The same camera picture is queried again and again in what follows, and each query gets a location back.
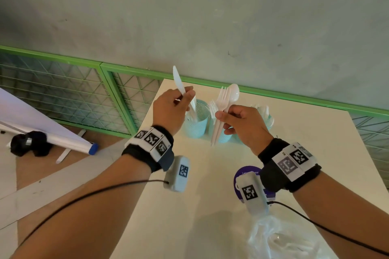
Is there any person's right hand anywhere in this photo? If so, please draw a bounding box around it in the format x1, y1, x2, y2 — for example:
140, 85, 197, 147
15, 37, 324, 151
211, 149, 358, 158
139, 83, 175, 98
215, 105, 274, 156

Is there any person's left hand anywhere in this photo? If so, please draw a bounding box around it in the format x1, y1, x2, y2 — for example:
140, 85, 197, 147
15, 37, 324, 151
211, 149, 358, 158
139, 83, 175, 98
152, 86, 196, 136

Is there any white plastic fork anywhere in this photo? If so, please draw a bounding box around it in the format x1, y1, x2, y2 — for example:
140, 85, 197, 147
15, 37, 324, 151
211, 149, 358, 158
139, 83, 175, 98
211, 86, 230, 147

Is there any white plastic knife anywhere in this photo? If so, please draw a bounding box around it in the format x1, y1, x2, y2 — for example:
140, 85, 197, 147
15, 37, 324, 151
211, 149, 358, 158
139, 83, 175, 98
173, 65, 198, 114

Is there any white plastic spoon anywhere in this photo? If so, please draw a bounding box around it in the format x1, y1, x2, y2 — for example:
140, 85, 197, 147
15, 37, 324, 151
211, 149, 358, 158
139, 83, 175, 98
213, 83, 240, 147

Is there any person's left forearm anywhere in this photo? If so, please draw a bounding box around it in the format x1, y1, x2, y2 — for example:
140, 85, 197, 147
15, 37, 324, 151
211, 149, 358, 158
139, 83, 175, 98
11, 154, 152, 259

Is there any person's right forearm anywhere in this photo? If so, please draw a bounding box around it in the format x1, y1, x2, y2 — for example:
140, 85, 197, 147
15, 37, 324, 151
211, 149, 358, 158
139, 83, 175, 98
292, 171, 389, 259

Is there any bunch of white forks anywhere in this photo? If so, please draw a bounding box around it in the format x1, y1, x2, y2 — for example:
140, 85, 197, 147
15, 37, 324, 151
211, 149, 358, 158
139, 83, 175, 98
208, 100, 220, 125

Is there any teal cup with forks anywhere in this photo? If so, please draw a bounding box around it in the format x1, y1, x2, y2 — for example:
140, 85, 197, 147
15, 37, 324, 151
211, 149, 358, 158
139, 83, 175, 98
209, 107, 234, 144

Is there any teal cup with knives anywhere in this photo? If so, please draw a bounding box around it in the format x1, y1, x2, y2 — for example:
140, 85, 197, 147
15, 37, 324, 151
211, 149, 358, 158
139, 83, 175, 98
182, 99, 211, 139

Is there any bunch of white spoons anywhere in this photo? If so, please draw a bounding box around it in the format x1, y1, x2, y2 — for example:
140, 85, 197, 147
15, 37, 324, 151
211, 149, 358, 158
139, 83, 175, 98
252, 104, 275, 129

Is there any teal cup with spoons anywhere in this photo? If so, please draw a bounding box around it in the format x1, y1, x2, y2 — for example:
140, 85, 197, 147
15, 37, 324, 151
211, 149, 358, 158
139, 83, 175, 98
232, 113, 275, 144

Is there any round purple sticker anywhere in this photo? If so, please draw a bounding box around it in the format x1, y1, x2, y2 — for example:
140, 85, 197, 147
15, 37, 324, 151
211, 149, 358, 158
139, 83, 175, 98
233, 165, 276, 203

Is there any black left wristband with markers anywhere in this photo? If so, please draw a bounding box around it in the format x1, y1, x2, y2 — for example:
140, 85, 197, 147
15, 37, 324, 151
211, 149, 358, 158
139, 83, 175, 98
122, 125, 175, 173

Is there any black wristband with markers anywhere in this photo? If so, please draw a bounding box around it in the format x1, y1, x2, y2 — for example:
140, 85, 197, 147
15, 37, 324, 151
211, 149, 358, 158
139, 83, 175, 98
258, 138, 322, 193
122, 125, 175, 173

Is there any black right wristband with markers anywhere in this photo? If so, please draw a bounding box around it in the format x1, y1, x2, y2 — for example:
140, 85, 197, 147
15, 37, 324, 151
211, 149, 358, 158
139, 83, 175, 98
258, 138, 322, 193

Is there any white flat stick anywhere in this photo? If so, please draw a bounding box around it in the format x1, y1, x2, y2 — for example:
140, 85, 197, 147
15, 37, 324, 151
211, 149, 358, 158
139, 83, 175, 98
56, 129, 87, 165

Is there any clear plastic bag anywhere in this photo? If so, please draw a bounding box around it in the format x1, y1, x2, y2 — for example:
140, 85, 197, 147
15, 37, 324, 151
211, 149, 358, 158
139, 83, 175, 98
246, 207, 332, 259

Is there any white rolled banner blue cap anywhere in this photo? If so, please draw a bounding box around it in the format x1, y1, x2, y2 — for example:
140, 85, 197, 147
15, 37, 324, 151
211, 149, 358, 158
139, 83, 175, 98
0, 87, 99, 156

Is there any black pouch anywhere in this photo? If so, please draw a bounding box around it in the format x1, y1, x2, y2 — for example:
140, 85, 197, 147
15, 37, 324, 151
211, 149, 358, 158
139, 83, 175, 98
10, 130, 54, 158

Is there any long green wire fence panel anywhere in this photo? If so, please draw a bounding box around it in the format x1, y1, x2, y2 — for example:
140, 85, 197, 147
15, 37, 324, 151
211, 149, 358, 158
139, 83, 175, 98
100, 62, 389, 190

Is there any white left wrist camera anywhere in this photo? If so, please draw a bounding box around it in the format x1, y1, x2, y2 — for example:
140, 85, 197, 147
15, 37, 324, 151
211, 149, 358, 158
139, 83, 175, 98
163, 156, 191, 193

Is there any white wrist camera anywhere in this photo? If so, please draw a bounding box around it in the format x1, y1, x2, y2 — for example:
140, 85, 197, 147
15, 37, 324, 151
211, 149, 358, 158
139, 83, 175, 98
163, 156, 191, 193
235, 171, 270, 215

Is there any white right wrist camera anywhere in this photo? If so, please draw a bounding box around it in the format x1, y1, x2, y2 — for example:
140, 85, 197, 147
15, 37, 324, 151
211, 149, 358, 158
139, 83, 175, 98
235, 171, 270, 215

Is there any black left camera cable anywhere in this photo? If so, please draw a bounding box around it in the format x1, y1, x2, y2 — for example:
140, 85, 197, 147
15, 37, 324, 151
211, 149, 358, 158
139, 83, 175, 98
18, 179, 170, 248

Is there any black camera cable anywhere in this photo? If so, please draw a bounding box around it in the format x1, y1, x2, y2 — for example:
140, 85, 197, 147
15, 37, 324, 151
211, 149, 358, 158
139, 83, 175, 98
18, 179, 170, 248
267, 201, 389, 256

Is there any black right camera cable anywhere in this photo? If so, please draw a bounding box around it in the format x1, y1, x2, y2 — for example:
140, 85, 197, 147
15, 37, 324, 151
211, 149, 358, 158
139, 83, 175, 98
267, 201, 389, 256

